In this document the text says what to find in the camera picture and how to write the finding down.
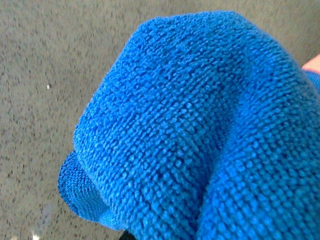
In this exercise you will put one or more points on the pink plastic bin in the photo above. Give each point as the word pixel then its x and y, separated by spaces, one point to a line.
pixel 313 65

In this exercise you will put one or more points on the blue microfiber cloth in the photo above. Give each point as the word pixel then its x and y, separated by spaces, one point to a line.
pixel 204 128

